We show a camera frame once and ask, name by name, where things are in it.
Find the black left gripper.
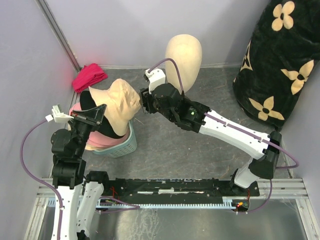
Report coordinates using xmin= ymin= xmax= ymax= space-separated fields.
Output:
xmin=68 ymin=103 xmax=107 ymax=157

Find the cream bucket hat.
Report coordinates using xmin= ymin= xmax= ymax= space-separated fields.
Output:
xmin=89 ymin=78 xmax=141 ymax=136

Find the light blue plastic basket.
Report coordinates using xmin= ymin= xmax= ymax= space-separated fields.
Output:
xmin=93 ymin=121 xmax=137 ymax=159

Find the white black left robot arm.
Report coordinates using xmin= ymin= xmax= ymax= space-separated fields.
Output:
xmin=50 ymin=104 xmax=111 ymax=240

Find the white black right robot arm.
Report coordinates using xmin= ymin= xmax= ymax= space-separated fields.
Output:
xmin=139 ymin=83 xmax=281 ymax=196

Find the pink bucket hat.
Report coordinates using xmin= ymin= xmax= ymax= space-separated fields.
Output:
xmin=68 ymin=103 xmax=126 ymax=148

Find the black bucket hat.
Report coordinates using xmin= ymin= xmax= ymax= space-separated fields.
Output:
xmin=79 ymin=90 xmax=127 ymax=140

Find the beige bottom hat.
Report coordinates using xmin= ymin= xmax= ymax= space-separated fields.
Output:
xmin=85 ymin=140 xmax=102 ymax=151

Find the magenta hat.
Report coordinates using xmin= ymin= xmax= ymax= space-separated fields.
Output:
xmin=71 ymin=63 xmax=108 ymax=93

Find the aluminium corner profile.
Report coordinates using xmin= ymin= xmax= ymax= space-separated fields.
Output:
xmin=35 ymin=0 xmax=82 ymax=72

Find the black floral blanket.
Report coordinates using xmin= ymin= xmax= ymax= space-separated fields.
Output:
xmin=232 ymin=0 xmax=320 ymax=129

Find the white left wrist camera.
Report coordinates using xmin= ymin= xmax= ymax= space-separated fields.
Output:
xmin=45 ymin=104 xmax=73 ymax=124

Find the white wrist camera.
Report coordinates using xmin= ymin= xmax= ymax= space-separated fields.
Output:
xmin=45 ymin=104 xmax=73 ymax=124
xmin=145 ymin=68 xmax=166 ymax=94

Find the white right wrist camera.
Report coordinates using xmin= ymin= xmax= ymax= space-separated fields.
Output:
xmin=145 ymin=68 xmax=166 ymax=94

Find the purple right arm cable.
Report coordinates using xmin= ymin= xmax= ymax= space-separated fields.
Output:
xmin=147 ymin=57 xmax=300 ymax=215

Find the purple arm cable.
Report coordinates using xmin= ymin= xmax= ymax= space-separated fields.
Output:
xmin=147 ymin=57 xmax=300 ymax=215
xmin=19 ymin=118 xmax=141 ymax=240

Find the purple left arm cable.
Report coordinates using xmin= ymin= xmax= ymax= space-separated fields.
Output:
xmin=19 ymin=118 xmax=141 ymax=240

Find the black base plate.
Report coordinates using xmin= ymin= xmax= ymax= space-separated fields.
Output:
xmin=102 ymin=178 xmax=260 ymax=199

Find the light blue cable duct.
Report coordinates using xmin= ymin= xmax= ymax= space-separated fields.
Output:
xmin=47 ymin=195 xmax=248 ymax=209

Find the aluminium rail frame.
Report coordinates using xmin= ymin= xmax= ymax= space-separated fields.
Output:
xmin=23 ymin=92 xmax=313 ymax=240

